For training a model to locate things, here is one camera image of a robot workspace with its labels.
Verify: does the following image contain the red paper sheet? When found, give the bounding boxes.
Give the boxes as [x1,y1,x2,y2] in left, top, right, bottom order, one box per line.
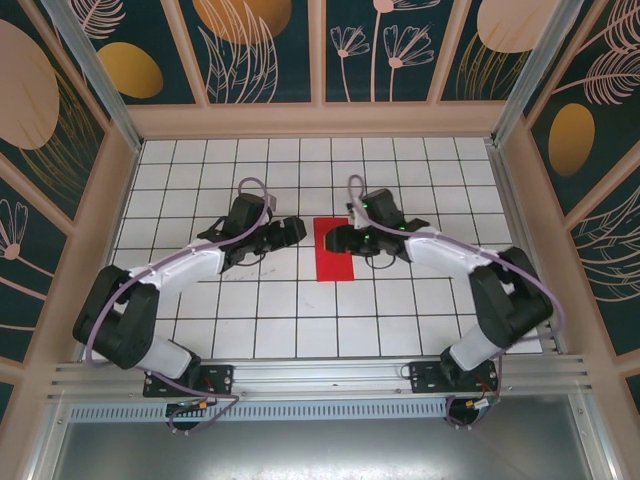
[313,217,356,283]

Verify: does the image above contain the grey metal plate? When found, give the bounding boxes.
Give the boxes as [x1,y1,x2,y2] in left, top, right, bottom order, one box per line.
[29,417,619,480]

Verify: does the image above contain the thin black left gripper wire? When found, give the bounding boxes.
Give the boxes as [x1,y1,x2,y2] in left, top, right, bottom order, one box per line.
[223,249,266,274]

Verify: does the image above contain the thin black gripper wire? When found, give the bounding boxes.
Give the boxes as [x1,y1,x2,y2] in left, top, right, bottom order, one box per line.
[363,252,401,270]
[223,249,266,274]

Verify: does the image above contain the thin black right gripper wire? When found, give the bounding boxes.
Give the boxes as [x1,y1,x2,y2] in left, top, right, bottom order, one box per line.
[363,252,401,270]

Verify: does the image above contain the aluminium side rail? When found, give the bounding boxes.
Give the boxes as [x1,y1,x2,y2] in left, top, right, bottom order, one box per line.
[485,139,559,355]

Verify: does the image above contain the wall panel pink flowers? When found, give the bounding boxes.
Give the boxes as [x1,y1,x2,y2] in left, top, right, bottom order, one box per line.
[323,0,459,105]

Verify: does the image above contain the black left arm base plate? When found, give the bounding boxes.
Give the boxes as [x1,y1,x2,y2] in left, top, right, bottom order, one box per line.
[143,363,235,399]

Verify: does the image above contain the aluminium mounting rail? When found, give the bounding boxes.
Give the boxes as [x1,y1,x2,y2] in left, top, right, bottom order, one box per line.
[47,353,594,404]

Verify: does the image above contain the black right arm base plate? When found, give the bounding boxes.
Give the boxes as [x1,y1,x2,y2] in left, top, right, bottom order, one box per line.
[408,360,500,396]

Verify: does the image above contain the wall panel orange circle leaves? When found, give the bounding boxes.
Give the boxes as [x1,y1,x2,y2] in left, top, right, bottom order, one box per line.
[178,0,315,106]

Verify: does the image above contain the wall panel orange oval feather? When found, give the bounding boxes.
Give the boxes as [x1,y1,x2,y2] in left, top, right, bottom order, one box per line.
[69,0,209,107]

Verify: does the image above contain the wall panel pink circle gold lines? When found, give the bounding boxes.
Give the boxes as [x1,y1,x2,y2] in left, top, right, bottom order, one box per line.
[438,0,556,104]

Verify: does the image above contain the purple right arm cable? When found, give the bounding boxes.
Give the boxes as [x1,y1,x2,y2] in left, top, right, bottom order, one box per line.
[347,174,567,431]

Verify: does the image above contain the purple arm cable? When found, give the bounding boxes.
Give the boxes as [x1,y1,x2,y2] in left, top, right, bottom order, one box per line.
[84,177,279,435]
[347,174,567,431]

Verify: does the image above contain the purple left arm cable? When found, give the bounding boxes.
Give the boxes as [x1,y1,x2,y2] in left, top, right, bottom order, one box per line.
[84,177,279,435]

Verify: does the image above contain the aluminium corner post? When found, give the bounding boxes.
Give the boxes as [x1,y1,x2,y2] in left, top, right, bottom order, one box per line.
[42,0,146,154]
[489,0,586,149]

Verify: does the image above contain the slotted grey cable duct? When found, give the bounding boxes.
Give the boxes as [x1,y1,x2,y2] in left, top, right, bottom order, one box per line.
[68,399,450,422]

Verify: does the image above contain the wall panel single pink flower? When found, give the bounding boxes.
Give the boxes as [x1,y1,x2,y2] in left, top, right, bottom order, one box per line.
[0,152,71,364]

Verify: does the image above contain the wall panel pink feather outlines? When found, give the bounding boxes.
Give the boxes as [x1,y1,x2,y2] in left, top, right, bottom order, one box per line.
[564,162,640,357]

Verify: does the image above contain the wall panel orange oval large feathers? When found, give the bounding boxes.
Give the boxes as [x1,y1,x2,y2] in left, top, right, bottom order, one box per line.
[522,0,640,217]

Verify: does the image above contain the wall panel large pink circle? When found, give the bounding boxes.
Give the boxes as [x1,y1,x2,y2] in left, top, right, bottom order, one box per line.
[0,0,110,224]

